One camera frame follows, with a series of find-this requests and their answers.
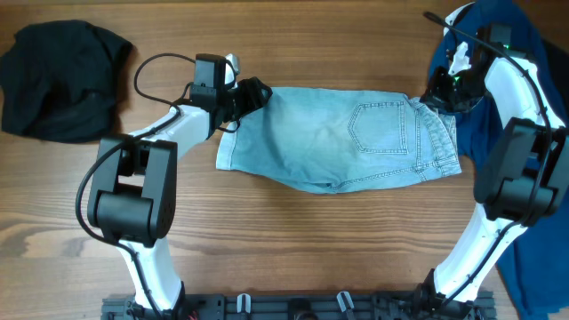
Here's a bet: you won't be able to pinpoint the black cable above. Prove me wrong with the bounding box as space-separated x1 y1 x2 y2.
74 52 199 320
422 11 555 308

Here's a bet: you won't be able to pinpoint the right black cable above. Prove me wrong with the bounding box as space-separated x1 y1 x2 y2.
422 11 555 308

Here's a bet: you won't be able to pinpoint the black crumpled garment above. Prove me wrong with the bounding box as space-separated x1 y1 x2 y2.
1 20 133 143

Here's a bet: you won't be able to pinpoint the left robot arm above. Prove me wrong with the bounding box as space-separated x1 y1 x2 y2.
75 53 272 319

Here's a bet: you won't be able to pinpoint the dark blue t-shirt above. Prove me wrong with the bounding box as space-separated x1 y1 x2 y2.
453 0 568 319

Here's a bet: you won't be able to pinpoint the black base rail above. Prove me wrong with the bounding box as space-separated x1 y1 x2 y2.
100 291 497 320

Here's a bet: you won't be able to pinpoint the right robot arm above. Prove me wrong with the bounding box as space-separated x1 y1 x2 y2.
409 3 568 319

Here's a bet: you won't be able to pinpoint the black garment at right edge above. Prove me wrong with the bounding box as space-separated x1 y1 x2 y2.
542 39 568 124

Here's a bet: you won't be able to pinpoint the left black cable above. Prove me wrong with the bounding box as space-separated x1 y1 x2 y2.
74 52 199 320

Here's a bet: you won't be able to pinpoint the light blue denim shorts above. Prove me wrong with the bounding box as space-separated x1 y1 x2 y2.
216 87 461 194

